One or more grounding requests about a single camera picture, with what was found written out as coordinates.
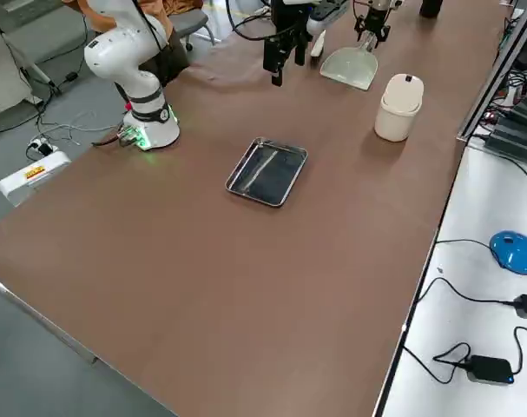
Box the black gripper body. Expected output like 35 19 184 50
357 3 392 28
271 0 313 42

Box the beige plastic dustpan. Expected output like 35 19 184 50
319 36 379 92

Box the square metal tray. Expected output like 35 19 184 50
224 136 310 209

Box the beige hand brush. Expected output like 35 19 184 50
309 29 327 58

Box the black cylindrical vase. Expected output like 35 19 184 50
419 0 445 19

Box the beige bin with lid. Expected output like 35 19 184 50
373 73 425 142

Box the grey office chair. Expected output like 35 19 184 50
169 7 217 51

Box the white floor socket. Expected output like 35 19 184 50
26 136 59 158

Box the blue dome-shaped device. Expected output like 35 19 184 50
489 229 527 276

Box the aluminium profile post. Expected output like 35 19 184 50
457 0 527 141

